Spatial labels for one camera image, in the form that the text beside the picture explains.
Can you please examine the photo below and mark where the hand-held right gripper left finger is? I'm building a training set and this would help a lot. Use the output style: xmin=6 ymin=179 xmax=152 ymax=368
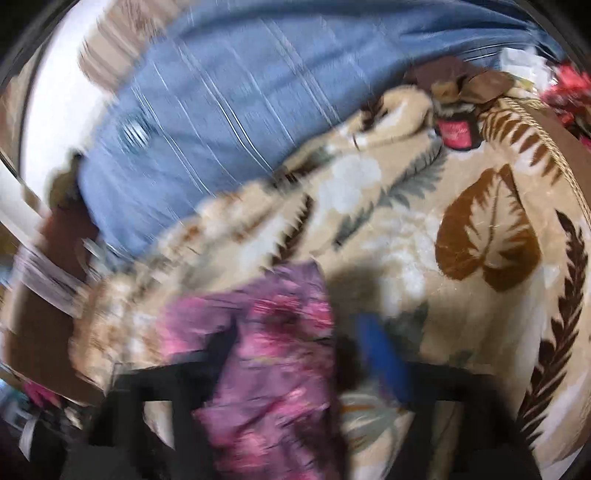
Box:
xmin=88 ymin=323 xmax=243 ymax=480

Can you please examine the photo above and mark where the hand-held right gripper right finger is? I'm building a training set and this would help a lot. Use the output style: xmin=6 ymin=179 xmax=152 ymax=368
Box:
xmin=335 ymin=313 xmax=543 ymax=480

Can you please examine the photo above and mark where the purple floral shirt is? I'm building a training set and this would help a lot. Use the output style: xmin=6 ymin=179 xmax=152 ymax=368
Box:
xmin=157 ymin=260 xmax=354 ymax=480

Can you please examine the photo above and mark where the beige leaf-print blanket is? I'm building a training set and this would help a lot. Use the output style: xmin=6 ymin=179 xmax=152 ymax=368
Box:
xmin=69 ymin=87 xmax=591 ymax=480

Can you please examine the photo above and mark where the grey patterned cloth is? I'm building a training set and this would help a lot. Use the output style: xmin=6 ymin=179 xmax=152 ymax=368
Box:
xmin=11 ymin=247 xmax=88 ymax=319

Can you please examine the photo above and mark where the blue plaid quilt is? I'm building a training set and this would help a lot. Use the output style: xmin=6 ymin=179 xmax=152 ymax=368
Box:
xmin=78 ymin=0 xmax=548 ymax=271

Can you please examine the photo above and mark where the brown cloth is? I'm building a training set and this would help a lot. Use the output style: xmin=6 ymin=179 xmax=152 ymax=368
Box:
xmin=404 ymin=59 xmax=515 ymax=104

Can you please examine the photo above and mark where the striped floral cushion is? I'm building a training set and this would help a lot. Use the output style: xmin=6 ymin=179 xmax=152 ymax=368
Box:
xmin=78 ymin=11 xmax=188 ymax=95

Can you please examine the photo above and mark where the brown padded bed frame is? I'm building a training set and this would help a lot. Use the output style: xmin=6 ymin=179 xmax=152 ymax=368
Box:
xmin=0 ymin=203 xmax=105 ymax=407

